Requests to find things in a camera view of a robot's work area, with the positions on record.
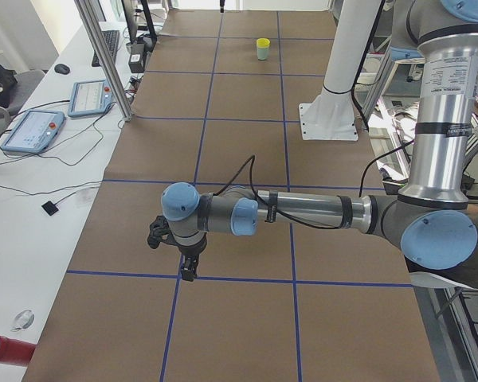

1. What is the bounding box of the far teach pendant tablet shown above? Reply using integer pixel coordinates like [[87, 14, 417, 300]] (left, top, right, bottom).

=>
[[68, 80, 113, 118]]

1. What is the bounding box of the teach pendant tablet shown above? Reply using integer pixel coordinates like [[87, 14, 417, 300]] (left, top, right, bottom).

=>
[[68, 80, 113, 118], [1, 110, 65, 154]]

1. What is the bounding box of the black computer mouse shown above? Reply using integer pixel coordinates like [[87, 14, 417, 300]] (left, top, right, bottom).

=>
[[54, 64, 71, 75]]

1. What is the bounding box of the small black square device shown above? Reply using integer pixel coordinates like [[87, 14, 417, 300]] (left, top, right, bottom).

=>
[[41, 201, 59, 216]]

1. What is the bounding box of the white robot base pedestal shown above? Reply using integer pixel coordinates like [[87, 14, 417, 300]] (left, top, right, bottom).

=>
[[299, 0, 382, 142]]

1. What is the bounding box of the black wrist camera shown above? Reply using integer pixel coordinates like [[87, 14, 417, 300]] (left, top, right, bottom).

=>
[[147, 215, 174, 249]]

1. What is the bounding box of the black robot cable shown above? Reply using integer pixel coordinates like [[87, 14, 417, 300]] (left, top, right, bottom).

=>
[[217, 155, 417, 230]]

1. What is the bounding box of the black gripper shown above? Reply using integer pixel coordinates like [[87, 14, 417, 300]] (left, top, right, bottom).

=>
[[178, 238, 207, 282]]

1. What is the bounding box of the aluminium frame post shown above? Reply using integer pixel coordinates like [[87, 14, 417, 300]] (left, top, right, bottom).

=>
[[74, 0, 132, 122]]

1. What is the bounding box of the near teach pendant tablet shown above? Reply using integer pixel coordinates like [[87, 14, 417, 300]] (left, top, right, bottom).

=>
[[1, 110, 65, 154]]

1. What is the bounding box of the green plastic cup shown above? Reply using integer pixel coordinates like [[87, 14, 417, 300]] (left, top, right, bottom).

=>
[[257, 45, 269, 61]]

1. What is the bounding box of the black power adapter box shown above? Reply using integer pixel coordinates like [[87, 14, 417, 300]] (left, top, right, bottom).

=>
[[128, 42, 147, 73]]

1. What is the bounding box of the yellow plastic cup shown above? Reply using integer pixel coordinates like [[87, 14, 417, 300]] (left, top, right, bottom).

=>
[[256, 37, 271, 49]]

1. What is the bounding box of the clear tape roll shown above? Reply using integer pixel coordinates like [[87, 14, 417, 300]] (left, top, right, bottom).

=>
[[10, 310, 35, 332]]

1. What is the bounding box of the black keyboard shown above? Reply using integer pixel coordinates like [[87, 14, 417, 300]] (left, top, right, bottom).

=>
[[91, 29, 121, 68]]

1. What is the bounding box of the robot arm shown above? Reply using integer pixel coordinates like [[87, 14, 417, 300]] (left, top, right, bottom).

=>
[[388, 0, 425, 64], [147, 1, 478, 290]]

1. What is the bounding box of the red cylinder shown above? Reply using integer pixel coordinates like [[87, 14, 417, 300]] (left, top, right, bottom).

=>
[[0, 335, 36, 367]]

